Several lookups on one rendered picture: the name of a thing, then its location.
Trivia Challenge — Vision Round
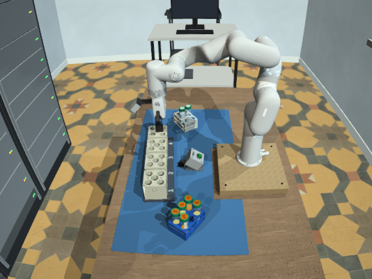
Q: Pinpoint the blue bench mat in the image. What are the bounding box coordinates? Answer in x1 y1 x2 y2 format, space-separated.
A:
111 110 249 255

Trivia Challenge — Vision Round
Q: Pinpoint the blue tube rack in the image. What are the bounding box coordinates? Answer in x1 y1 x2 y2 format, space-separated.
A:
168 206 205 241

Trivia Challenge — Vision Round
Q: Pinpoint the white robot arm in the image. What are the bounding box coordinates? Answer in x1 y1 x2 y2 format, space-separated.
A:
146 30 281 167

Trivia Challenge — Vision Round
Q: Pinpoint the white blank tube rack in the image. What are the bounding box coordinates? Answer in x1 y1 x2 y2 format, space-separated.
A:
173 111 198 133

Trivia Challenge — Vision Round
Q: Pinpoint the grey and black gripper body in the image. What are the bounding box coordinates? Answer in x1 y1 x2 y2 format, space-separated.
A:
148 94 166 119

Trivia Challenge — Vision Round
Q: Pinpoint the clear tube with dark green cap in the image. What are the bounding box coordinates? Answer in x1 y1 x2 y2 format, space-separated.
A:
179 107 185 119

